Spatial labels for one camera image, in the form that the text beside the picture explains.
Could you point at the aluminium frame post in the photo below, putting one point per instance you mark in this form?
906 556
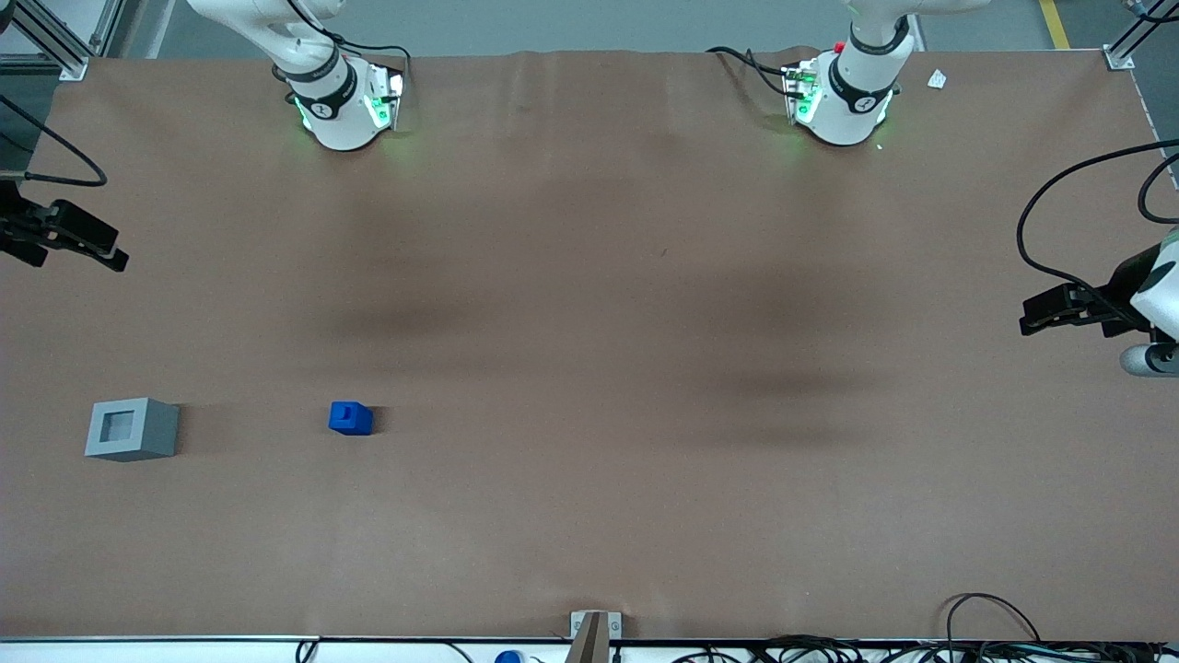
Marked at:
1128 41
64 46

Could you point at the gray square base block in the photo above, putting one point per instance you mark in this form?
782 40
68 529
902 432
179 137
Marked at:
152 433

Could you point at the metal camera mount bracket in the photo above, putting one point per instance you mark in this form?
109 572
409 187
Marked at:
591 633

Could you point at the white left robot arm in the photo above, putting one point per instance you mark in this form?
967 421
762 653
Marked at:
857 101

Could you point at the blue plastic part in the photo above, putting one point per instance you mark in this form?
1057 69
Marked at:
350 419

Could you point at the white paper scrap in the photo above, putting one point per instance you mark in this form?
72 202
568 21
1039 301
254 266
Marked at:
937 79

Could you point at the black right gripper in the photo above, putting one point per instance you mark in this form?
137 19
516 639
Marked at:
11 228

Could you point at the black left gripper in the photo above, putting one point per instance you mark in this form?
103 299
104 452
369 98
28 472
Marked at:
1125 284

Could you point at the brown table mat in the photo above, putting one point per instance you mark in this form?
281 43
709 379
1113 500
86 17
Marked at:
589 368

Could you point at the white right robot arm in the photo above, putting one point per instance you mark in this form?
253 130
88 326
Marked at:
341 101

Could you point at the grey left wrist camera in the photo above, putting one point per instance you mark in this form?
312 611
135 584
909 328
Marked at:
1147 360

